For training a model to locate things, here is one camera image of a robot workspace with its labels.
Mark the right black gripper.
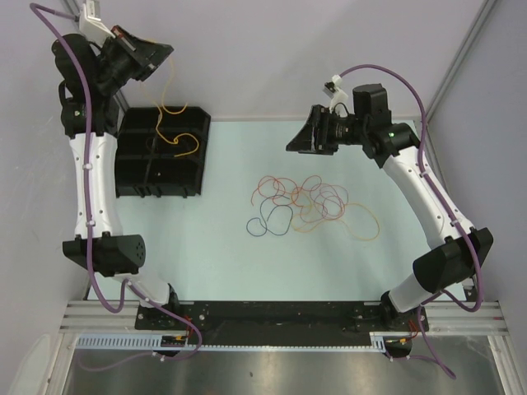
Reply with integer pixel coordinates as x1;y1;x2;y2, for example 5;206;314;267
286;105;368;156

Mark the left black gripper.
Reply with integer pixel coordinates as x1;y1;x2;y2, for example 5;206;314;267
94;25;172;95

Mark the yellow thin cable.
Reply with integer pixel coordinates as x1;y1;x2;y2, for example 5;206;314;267
142;39;201;160

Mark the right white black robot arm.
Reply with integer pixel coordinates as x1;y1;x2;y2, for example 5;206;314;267
286;79;493;330

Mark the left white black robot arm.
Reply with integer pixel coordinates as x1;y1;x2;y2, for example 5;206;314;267
51;26;182;329

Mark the black compartment tray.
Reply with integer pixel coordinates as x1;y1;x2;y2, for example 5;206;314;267
115;106;211;198

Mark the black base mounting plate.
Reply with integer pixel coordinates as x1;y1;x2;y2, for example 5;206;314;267
134;300;429;349

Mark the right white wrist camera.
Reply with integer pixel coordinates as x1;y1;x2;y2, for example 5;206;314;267
324;74;348;110

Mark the orange thin cable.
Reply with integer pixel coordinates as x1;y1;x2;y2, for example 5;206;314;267
290;172;380;242

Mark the aluminium frame rail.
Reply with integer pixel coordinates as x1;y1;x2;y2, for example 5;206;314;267
60;300;509;336

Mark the white slotted cable duct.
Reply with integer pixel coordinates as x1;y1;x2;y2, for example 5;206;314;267
77;333;385;352

